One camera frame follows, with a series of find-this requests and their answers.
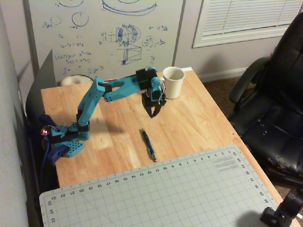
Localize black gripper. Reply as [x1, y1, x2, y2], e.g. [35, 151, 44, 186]
[141, 91, 167, 118]

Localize blue and black pen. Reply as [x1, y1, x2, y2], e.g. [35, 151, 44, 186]
[141, 128, 159, 163]

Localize cream ceramic mug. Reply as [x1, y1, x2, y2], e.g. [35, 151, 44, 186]
[159, 66, 186, 100]

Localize whiteboard with blue drawings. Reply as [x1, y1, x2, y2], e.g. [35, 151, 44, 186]
[23, 0, 187, 84]

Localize grey gridded cutting mat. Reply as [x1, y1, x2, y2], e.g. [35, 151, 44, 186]
[38, 144, 280, 227]

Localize white round roll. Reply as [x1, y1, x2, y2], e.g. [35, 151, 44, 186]
[61, 75, 94, 87]

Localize dark blue table clamp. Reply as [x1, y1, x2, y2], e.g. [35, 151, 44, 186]
[39, 113, 70, 166]

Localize dark grey flat panel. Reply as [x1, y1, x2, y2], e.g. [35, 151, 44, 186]
[25, 49, 58, 119]

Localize black leather office chair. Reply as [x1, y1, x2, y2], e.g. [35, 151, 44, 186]
[228, 11, 303, 188]

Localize white window blinds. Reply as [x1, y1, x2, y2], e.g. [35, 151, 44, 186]
[192, 0, 303, 49]

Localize blue usb cable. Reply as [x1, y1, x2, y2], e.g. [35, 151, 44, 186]
[40, 141, 52, 189]

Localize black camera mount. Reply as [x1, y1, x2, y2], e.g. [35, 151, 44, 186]
[260, 191, 303, 227]

